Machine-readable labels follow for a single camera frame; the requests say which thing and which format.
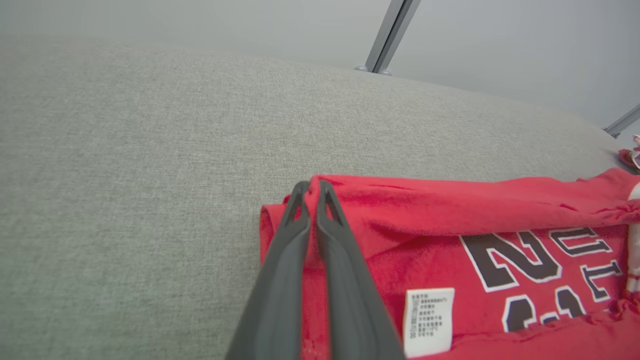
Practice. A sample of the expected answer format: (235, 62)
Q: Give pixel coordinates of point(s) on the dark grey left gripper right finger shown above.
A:
(355, 310)

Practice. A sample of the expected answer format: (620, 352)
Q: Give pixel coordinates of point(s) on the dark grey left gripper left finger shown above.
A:
(280, 300)

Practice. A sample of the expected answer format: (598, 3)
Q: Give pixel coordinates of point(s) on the red white striped jersey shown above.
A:
(425, 215)

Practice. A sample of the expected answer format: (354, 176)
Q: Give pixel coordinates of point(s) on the grey fabric sofa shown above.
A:
(125, 175)

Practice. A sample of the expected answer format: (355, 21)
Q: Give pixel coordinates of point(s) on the grey wall partition post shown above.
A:
(622, 122)
(390, 35)

